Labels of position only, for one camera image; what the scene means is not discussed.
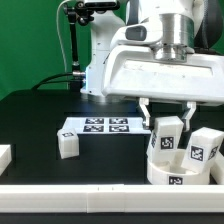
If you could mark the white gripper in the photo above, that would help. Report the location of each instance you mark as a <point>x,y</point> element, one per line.
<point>132,71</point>

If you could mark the white round stool seat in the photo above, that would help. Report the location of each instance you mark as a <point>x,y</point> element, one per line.
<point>173,174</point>

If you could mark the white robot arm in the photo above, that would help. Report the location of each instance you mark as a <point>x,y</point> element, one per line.
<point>156,50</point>

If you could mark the white right fence bar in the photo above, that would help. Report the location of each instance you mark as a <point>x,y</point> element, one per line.
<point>217,170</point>

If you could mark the white fence bar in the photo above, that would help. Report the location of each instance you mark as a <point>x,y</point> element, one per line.
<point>5,157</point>
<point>217,170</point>
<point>110,198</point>

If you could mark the white marker sheet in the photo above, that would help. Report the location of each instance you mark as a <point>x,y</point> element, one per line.
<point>106,125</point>

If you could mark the white front fence bar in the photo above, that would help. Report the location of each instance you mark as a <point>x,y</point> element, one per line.
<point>110,198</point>

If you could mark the white left fence bar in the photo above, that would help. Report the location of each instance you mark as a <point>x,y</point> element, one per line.
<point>5,157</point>

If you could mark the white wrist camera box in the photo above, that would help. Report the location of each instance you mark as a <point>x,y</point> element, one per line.
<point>140,34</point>

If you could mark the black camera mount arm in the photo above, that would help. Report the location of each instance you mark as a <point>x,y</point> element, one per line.
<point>78,13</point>

